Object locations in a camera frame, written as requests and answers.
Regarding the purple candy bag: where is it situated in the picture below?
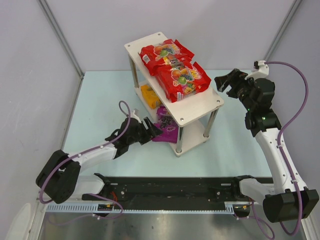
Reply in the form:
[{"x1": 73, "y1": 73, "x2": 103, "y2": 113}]
[{"x1": 152, "y1": 105, "x2": 179, "y2": 144}]

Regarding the orange mango candy bag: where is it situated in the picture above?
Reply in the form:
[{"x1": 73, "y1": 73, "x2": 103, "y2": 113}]
[{"x1": 140, "y1": 84, "x2": 162, "y2": 109}]

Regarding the red candy bag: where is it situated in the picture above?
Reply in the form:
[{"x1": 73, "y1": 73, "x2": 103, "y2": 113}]
[
  {"x1": 155, "y1": 60, "x2": 212, "y2": 103},
  {"x1": 139, "y1": 38, "x2": 195, "y2": 76}
]

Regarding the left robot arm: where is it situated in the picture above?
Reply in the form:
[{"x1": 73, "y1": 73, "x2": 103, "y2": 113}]
[{"x1": 35, "y1": 116, "x2": 163, "y2": 204}]

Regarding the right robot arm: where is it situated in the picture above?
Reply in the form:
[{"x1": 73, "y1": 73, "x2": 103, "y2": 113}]
[{"x1": 214, "y1": 68, "x2": 320, "y2": 223}]

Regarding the white two-tier shelf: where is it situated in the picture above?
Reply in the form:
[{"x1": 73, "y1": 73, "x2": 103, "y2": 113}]
[{"x1": 124, "y1": 32, "x2": 224, "y2": 157}]

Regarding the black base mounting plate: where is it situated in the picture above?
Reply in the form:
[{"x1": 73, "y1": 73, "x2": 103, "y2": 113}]
[{"x1": 95, "y1": 173, "x2": 254, "y2": 202}]

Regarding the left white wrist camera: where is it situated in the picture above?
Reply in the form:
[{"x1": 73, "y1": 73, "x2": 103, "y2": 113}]
[{"x1": 130, "y1": 108, "x2": 141, "y2": 123}]

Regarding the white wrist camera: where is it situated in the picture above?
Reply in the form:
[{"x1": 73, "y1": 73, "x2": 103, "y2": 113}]
[
  {"x1": 244, "y1": 60, "x2": 269, "y2": 80},
  {"x1": 130, "y1": 108, "x2": 141, "y2": 123}
]

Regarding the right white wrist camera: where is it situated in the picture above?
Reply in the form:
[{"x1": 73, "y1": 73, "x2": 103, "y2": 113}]
[{"x1": 244, "y1": 60, "x2": 269, "y2": 80}]

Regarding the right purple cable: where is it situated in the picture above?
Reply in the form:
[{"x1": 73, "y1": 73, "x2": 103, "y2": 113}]
[{"x1": 249, "y1": 60, "x2": 310, "y2": 237}]

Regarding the aluminium rail with cable duct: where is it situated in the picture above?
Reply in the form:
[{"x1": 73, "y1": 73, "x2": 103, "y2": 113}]
[{"x1": 46, "y1": 194, "x2": 252, "y2": 216}]

